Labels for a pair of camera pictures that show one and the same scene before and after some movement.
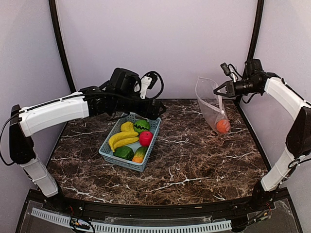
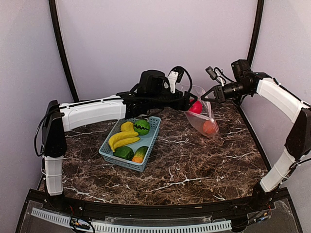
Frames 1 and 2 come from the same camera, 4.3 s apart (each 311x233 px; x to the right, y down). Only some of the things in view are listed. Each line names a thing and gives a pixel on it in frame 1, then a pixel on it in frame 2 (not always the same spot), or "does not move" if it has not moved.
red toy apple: x=145 y=138 to x=197 y=107
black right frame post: x=253 y=43 does not move
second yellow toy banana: x=124 y=142 does not move
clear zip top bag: x=209 y=102 to x=204 y=122
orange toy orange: x=223 y=126 to x=210 y=127
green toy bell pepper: x=125 y=152 does not move
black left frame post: x=52 y=5 does not move
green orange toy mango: x=140 y=154 does not move
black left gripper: x=154 y=114 to x=186 y=105
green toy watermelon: x=141 y=125 does not move
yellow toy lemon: x=127 y=126 does not move
